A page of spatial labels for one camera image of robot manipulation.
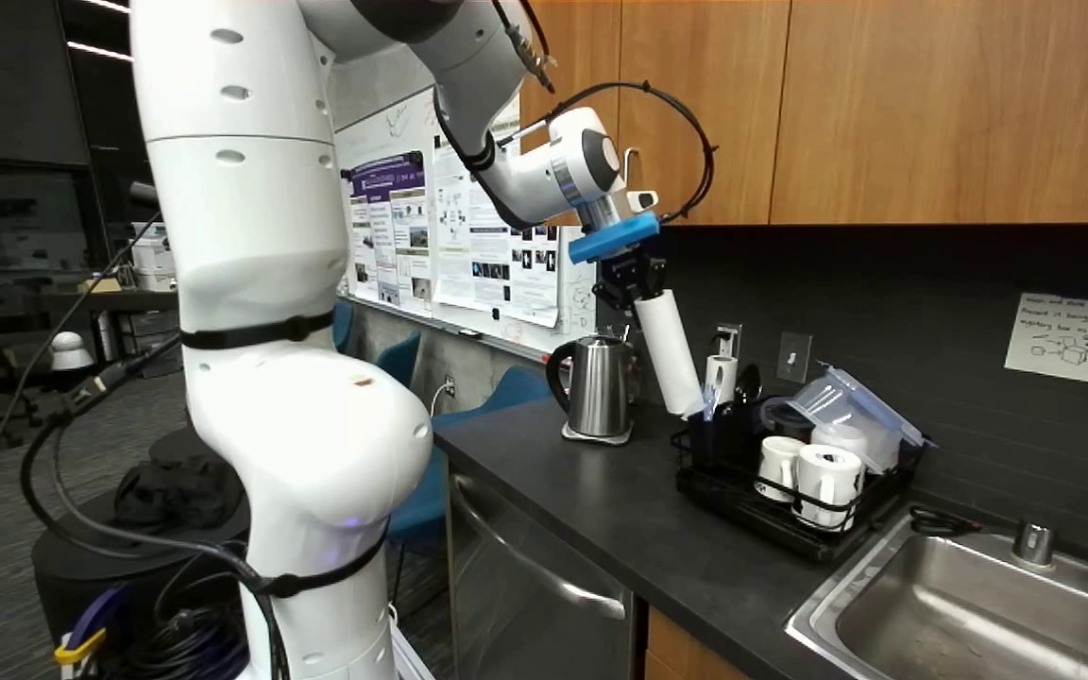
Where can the black cloth bag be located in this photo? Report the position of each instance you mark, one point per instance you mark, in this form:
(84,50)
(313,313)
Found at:
(171,477)

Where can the ceiling light strip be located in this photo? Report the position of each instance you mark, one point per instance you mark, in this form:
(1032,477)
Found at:
(97,50)

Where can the stainless steel dishwasher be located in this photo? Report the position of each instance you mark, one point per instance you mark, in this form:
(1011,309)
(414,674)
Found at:
(519,605)

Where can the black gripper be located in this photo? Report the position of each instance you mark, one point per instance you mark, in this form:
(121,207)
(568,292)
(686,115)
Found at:
(631,275)

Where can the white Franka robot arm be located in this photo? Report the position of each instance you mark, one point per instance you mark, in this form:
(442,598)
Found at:
(244,192)

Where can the wooden cabinet door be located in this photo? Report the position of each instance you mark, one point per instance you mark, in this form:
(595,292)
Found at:
(681,656)
(944,115)
(585,44)
(746,78)

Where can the chrome sink fitting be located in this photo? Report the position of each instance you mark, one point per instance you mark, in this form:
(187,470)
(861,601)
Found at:
(1032,542)

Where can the plain wall outlet plate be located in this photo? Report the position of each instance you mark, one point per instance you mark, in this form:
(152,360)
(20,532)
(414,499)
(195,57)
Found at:
(796,356)

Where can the wooden upper cabinet door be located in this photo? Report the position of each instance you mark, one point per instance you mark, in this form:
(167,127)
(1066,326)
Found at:
(585,44)
(944,115)
(746,78)

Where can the sheet with black photos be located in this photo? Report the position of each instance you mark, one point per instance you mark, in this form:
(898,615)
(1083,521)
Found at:
(532,287)

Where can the black round bin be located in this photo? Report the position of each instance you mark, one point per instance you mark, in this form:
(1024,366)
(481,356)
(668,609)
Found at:
(102,581)

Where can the clear plastic container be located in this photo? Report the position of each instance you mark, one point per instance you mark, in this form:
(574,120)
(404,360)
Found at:
(850,416)

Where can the silver wall outlet plate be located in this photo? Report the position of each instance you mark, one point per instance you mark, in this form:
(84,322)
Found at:
(731,342)

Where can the white plastic jug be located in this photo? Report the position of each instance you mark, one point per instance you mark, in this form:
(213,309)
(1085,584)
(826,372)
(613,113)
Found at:
(150,259)

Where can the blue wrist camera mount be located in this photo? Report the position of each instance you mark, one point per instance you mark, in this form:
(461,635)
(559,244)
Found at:
(616,235)

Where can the blue chair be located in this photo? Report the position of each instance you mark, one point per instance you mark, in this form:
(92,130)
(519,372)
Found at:
(452,486)
(399,366)

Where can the white printed poster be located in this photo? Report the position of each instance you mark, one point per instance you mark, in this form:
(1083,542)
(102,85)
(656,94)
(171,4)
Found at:
(473,251)

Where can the wooden lower cabinet door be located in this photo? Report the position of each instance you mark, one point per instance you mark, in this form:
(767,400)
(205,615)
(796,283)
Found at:
(681,656)

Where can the stainless steel electric kettle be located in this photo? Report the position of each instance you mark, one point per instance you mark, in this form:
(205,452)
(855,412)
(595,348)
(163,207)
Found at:
(598,386)

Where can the stainless steel sink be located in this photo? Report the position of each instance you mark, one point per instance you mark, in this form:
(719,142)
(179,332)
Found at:
(971,616)

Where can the white paper notice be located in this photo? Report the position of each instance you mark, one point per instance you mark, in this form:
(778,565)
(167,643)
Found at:
(1075,342)

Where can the purple header poster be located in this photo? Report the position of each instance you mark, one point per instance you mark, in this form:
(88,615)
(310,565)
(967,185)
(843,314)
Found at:
(388,229)

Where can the whiteboard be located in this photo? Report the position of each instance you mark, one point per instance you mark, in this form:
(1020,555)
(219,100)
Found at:
(442,314)

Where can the white dome object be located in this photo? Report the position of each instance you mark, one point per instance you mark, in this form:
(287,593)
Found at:
(74,353)

